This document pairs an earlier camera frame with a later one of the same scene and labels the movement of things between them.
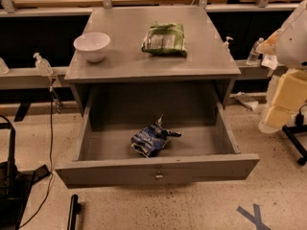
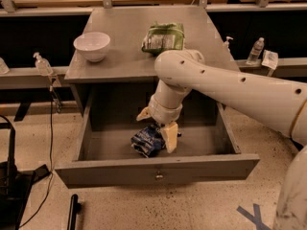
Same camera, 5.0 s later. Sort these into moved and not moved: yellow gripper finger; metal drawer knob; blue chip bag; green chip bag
Moved: yellow gripper finger
Not moved: blue chip bag; green chip bag; metal drawer knob
